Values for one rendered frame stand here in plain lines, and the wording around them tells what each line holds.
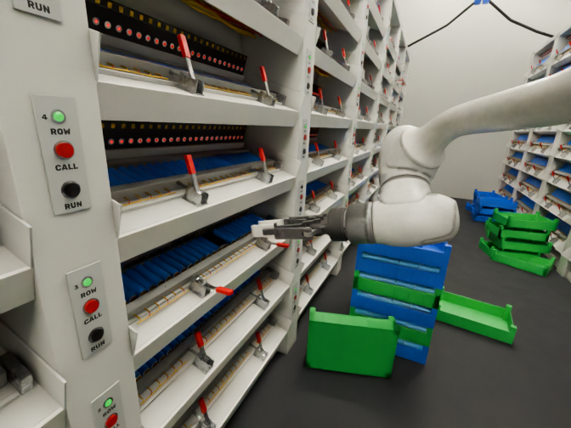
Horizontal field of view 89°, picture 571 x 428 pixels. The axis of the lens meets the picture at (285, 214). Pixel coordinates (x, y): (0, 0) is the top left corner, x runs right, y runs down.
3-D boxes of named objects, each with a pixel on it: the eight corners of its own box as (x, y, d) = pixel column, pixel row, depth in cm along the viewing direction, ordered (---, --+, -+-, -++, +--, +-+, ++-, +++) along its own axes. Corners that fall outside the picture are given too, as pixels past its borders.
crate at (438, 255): (443, 247, 116) (447, 228, 113) (447, 268, 98) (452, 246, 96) (365, 233, 127) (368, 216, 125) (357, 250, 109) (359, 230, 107)
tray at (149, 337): (288, 244, 99) (297, 221, 95) (130, 375, 46) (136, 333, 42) (240, 219, 105) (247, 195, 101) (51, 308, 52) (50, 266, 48)
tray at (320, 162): (345, 166, 154) (356, 141, 149) (302, 184, 102) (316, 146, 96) (311, 152, 160) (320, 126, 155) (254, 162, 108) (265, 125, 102)
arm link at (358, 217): (379, 235, 68) (353, 236, 70) (375, 197, 66) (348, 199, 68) (374, 250, 59) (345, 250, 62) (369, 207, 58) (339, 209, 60)
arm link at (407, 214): (378, 256, 64) (379, 205, 70) (460, 255, 58) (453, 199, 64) (370, 233, 56) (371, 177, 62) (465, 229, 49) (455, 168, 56)
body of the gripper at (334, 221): (346, 246, 62) (305, 247, 66) (353, 233, 69) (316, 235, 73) (342, 212, 60) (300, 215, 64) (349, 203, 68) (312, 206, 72)
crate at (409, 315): (432, 301, 123) (435, 284, 120) (433, 329, 105) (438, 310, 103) (359, 283, 134) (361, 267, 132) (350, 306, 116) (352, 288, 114)
